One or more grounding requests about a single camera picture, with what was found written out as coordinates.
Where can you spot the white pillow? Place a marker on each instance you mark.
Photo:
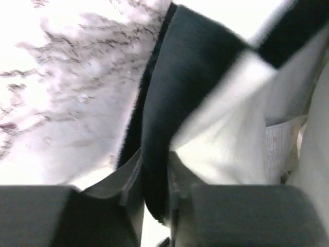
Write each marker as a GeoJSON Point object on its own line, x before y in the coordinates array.
{"type": "Point", "coordinates": [316, 115]}

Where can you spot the black and white checkered pillowcase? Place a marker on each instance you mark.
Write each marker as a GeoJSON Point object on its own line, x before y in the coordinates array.
{"type": "Point", "coordinates": [220, 74]}

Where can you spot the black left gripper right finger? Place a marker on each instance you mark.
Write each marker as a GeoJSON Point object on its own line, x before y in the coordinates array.
{"type": "Point", "coordinates": [238, 215]}

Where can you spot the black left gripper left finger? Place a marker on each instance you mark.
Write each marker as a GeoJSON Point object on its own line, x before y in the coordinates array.
{"type": "Point", "coordinates": [109, 213]}

